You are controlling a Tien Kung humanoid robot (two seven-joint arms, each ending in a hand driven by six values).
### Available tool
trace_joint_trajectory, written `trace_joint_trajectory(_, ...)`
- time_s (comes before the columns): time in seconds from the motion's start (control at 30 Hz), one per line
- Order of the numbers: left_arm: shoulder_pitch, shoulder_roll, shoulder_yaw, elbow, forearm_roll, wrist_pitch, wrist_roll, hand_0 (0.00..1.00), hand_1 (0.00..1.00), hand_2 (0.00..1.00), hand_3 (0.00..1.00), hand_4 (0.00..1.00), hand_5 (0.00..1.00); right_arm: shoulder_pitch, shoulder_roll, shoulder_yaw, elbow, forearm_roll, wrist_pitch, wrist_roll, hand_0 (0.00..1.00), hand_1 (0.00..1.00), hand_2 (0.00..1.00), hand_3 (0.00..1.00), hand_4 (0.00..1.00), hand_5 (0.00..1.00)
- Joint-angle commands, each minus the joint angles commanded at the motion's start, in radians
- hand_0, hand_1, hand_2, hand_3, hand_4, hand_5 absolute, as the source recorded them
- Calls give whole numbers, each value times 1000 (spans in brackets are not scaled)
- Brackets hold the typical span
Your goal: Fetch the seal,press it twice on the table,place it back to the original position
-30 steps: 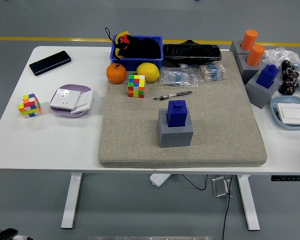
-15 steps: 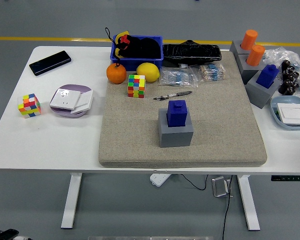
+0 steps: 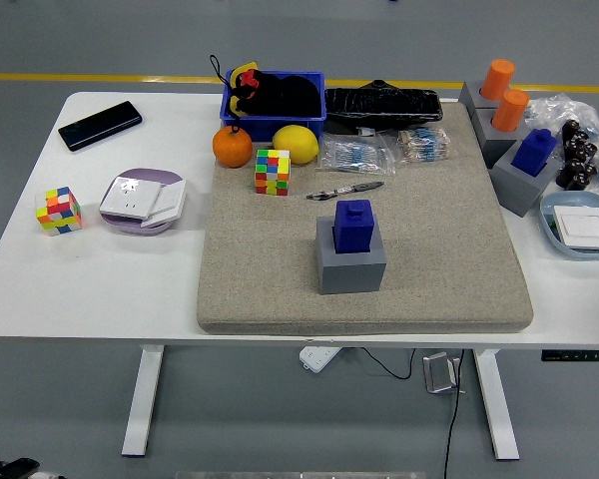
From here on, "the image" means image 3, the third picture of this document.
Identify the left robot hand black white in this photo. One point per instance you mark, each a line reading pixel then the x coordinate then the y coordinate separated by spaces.
pixel 10 470

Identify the blue square seal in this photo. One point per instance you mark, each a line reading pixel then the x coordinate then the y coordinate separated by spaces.
pixel 353 224
pixel 534 152

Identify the grey square seal holder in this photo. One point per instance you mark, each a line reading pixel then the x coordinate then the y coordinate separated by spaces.
pixel 516 192
pixel 349 274

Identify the grey round-hole seal holder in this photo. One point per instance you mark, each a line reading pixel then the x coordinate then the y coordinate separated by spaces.
pixel 494 142
pixel 471 95

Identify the orange cylinder seal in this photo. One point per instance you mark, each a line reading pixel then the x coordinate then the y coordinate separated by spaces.
pixel 510 111
pixel 498 80

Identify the white table leg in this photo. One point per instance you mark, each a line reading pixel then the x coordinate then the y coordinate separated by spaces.
pixel 142 399
pixel 496 404

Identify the twisted colourful puzzle cube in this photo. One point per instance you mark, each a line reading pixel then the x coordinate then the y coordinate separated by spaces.
pixel 59 212

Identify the grey-brown fabric mat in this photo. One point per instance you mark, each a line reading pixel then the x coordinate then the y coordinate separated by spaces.
pixel 259 279

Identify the purple plate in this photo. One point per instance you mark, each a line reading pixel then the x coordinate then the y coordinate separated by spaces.
pixel 145 174

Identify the white power strip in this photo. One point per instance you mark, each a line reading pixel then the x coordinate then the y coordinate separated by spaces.
pixel 319 358

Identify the black smartphone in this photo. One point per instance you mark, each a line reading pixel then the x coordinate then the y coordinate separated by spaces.
pixel 100 126

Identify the orange fruit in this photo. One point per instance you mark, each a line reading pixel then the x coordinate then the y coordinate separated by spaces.
pixel 233 147

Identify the aligned colourful puzzle cube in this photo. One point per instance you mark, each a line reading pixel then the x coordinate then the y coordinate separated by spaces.
pixel 273 172

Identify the blue plastic bin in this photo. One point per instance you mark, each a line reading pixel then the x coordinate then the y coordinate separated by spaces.
pixel 269 127

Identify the yellow lemon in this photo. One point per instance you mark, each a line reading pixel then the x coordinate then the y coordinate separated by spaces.
pixel 296 144

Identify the black silver pen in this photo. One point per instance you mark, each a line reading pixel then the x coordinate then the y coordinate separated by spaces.
pixel 352 188

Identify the yellow black red gadget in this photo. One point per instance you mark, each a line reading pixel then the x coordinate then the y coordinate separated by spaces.
pixel 239 74

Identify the clear bag of resistors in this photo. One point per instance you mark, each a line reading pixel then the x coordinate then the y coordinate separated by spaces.
pixel 354 154
pixel 424 142

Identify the small white connector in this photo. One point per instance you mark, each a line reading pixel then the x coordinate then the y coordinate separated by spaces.
pixel 367 132

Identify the black wrapped keyboard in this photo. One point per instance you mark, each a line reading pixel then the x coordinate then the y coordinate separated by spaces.
pixel 379 107

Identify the black table control panel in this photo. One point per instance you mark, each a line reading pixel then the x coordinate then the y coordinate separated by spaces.
pixel 579 355

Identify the light blue plate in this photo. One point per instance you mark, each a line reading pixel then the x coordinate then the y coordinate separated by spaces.
pixel 574 199

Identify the pile of dark brown caps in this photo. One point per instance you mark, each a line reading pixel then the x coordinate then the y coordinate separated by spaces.
pixel 576 169

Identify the crumpled clear plastic bag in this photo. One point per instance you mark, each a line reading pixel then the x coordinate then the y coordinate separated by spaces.
pixel 559 107

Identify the white wall socket panel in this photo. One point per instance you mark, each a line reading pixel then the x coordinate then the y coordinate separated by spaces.
pixel 130 197

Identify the white wall switch panel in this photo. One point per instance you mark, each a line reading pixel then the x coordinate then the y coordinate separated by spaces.
pixel 584 227
pixel 170 199

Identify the silver metal bracket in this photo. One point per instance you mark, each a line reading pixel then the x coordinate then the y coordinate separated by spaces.
pixel 439 374

